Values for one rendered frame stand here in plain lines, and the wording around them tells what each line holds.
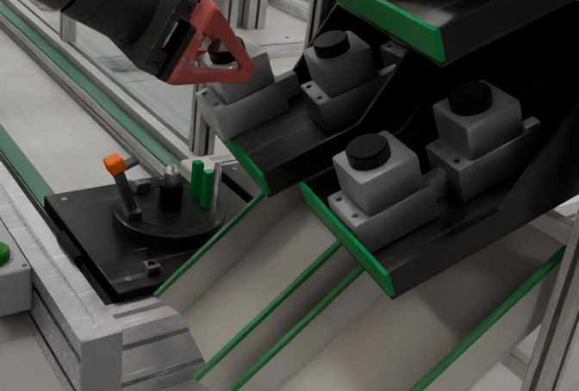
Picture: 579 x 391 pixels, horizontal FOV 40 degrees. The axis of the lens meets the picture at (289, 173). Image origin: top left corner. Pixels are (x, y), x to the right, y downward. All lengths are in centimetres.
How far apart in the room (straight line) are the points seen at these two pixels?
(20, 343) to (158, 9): 53
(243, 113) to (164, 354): 34
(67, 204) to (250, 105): 45
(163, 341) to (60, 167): 46
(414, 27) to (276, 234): 37
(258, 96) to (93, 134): 76
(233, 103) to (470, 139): 20
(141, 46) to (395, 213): 21
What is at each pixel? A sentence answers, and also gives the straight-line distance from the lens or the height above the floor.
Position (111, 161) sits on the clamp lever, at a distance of 93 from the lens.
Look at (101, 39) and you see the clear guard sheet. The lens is 154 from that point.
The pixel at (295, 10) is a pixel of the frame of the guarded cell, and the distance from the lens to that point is 248.
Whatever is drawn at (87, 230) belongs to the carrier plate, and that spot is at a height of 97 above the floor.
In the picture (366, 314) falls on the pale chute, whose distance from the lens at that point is 70.
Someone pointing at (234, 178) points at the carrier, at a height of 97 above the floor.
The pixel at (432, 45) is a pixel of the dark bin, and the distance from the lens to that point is 46.
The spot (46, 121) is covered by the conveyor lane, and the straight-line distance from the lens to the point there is 143.
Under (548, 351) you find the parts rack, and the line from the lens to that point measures 61.
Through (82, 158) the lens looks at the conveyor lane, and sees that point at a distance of 129.
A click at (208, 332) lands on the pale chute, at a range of 78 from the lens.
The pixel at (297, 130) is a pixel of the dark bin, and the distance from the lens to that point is 69.
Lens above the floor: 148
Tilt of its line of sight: 26 degrees down
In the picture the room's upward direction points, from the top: 8 degrees clockwise
